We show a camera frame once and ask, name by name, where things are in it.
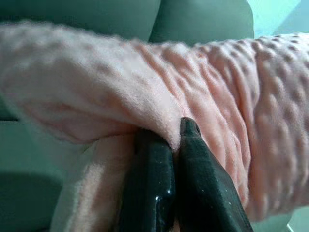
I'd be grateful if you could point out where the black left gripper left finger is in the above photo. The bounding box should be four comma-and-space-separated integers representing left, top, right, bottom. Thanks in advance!
117, 127, 176, 232

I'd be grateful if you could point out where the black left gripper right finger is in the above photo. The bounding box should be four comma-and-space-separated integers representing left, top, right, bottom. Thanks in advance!
176, 116, 254, 232

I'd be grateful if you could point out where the pink dotted plush pillow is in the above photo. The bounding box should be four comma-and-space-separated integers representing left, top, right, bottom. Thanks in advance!
0, 20, 309, 232

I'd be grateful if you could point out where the dark green sofa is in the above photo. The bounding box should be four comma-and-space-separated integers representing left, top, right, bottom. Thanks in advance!
0, 0, 309, 232

